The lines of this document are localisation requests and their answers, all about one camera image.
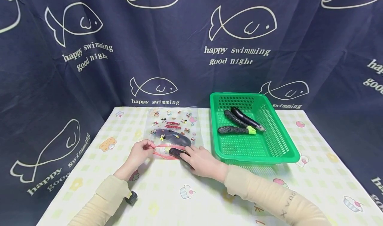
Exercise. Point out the person's right forearm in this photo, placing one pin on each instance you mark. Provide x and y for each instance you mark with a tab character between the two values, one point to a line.
269	197

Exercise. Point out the person's left hand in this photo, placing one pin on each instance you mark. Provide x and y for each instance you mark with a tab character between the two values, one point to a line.
138	155

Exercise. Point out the black wrist band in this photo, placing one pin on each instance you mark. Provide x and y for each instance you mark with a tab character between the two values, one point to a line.
131	198

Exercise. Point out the dark bumpy cucumber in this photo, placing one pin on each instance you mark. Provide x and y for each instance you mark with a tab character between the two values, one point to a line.
235	118
233	130
175	152

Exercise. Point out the person's left forearm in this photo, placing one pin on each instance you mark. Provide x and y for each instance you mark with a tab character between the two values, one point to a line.
103	199

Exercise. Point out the person's left fingers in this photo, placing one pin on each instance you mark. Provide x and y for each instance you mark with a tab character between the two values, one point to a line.
148	147

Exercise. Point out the dark purple eggplant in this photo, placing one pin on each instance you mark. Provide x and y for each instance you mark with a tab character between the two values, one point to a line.
176	139
247	119

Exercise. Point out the person's right hand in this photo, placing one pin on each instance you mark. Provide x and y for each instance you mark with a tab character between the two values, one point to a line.
206	164

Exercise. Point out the green plastic basket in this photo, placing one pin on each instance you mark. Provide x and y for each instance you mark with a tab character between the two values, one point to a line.
254	143

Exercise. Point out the clear cartoon-print zip bag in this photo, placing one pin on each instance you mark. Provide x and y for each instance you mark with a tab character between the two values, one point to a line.
173	126

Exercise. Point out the person's right fingers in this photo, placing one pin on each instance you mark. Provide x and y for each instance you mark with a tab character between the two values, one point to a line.
190	154

